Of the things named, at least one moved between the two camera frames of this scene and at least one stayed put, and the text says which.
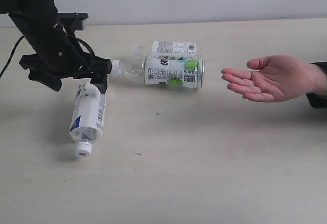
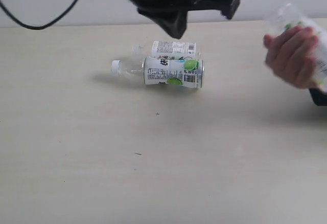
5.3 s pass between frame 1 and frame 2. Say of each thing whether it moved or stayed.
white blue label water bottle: moved
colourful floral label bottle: stayed
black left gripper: moved
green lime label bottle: stayed
